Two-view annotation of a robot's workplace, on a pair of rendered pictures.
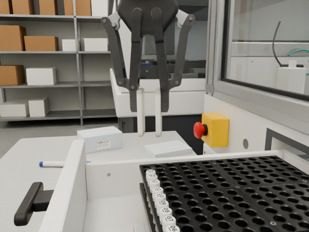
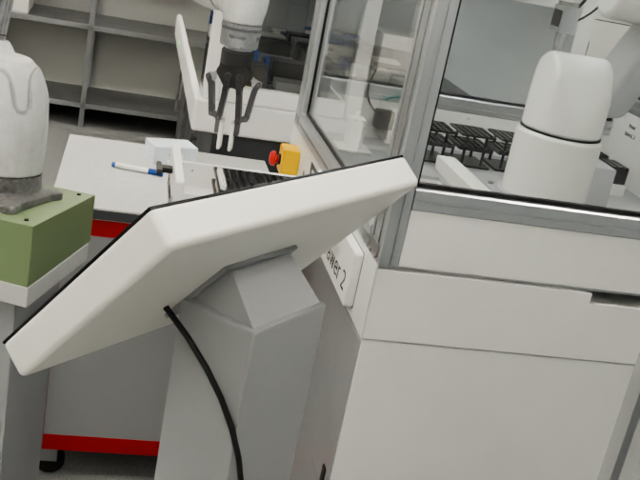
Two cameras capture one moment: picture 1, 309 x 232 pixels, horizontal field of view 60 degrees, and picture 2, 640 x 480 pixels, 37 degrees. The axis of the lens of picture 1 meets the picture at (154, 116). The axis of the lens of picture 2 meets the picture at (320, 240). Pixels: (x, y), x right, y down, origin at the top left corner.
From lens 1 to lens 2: 182 cm
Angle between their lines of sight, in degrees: 7
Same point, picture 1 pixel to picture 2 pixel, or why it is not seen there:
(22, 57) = not seen: outside the picture
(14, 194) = (101, 182)
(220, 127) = (291, 158)
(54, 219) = (179, 170)
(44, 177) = (120, 175)
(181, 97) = (282, 118)
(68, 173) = (177, 158)
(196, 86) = not seen: hidden behind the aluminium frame
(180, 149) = not seen: hidden behind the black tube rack
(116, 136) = (190, 152)
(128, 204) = (202, 190)
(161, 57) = (238, 103)
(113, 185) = (193, 178)
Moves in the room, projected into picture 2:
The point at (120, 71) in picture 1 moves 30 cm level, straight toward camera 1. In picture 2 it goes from (211, 106) to (213, 139)
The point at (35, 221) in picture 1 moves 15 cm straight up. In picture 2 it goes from (128, 199) to (135, 140)
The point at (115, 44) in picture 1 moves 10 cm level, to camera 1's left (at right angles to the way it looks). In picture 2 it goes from (211, 90) to (169, 82)
